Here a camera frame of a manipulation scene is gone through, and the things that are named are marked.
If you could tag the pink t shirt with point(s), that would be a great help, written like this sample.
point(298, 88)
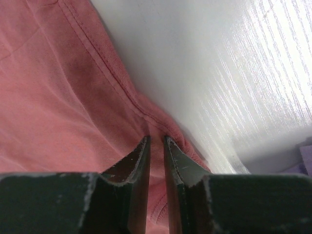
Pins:
point(67, 103)

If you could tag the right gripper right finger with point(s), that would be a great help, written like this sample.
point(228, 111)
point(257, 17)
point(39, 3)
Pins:
point(200, 202)

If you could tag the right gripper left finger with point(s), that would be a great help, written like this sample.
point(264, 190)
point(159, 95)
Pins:
point(111, 202)

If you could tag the lilac folded t shirt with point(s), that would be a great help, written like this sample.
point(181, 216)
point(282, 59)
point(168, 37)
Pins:
point(306, 164)

